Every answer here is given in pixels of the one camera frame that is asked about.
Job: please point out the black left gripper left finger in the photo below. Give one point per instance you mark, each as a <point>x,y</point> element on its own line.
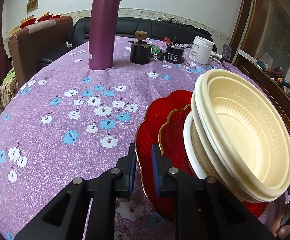
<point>84,209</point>

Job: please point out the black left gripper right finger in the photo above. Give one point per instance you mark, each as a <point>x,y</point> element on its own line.
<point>203,208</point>

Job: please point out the cream plastic bowl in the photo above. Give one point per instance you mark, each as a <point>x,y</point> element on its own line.
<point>213,166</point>
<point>245,130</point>

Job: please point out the white ribbed plastic bowl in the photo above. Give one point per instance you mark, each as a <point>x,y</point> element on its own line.
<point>189,147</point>

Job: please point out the small red gold-rimmed plate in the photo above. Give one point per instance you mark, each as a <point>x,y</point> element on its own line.
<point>171,139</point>

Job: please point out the cream plastic bowl top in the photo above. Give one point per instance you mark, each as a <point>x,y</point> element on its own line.
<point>245,130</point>

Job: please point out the person's right hand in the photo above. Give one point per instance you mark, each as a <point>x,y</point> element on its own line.
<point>275,220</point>

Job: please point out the black motor cylinder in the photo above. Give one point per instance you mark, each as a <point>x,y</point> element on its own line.
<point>174,53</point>

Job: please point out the white plastic jar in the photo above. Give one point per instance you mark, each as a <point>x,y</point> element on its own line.
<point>201,49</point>

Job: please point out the grey phone stand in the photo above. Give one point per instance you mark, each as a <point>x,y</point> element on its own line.
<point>226,53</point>

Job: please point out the black cylinder with wooden knob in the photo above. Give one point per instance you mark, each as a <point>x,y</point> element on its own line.
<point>140,49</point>

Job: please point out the brown armchair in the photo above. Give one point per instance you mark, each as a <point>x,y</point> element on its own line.
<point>27,45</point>

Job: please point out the dark wooden cabinet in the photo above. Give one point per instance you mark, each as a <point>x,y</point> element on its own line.
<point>261,49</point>

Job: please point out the purple thermos bottle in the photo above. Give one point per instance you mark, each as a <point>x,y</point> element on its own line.
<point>102,31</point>

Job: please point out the yellow wall plaque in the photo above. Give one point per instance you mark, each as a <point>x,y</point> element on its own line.
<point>32,5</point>

